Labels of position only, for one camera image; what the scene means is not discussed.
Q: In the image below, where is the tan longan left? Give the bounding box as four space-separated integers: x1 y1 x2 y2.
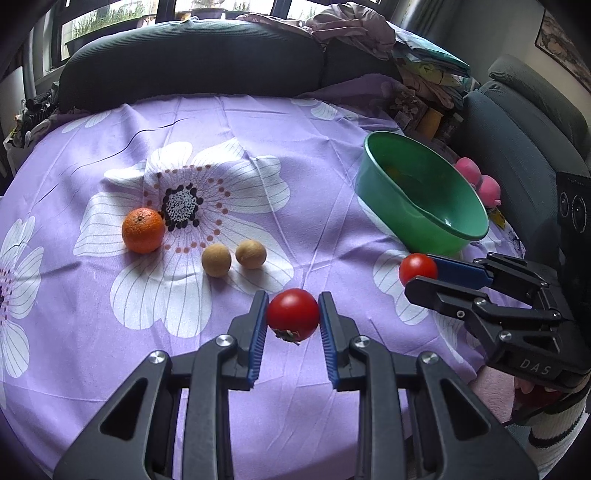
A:
201 244 231 278

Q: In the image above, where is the orange mandarin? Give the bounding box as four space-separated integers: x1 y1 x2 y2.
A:
121 207 165 254

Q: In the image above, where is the right hand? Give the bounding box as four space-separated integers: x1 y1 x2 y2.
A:
511 377 587 424

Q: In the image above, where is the dark green sofa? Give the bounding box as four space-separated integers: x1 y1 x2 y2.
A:
58 20 401 113

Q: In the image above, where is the framed wall picture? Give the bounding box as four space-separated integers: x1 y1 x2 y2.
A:
535 9 591 91

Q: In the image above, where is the large red cherry tomato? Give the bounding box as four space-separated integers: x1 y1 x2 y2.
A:
266 288 321 344

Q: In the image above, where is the purple floral tablecloth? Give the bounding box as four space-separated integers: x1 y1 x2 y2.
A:
0 73 528 480

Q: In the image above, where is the green plastic bowl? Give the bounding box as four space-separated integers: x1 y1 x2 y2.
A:
356 131 489 256

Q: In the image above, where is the tan longan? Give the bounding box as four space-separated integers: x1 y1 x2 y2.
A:
201 244 231 278
235 239 267 270

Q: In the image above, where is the pile of colourful clutter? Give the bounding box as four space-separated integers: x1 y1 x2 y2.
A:
389 23 477 114

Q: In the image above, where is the pink plush toy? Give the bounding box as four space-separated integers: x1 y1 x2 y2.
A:
455 157 501 209

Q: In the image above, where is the crumpled pink purple blanket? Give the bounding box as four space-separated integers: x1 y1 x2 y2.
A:
238 2 397 61

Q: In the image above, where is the tan longan right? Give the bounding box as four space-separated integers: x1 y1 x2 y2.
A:
235 239 267 270

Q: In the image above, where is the dark grey armchair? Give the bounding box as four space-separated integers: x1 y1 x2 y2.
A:
453 54 590 266

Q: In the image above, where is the striped sleeve forearm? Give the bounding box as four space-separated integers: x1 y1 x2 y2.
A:
508 392 590 479

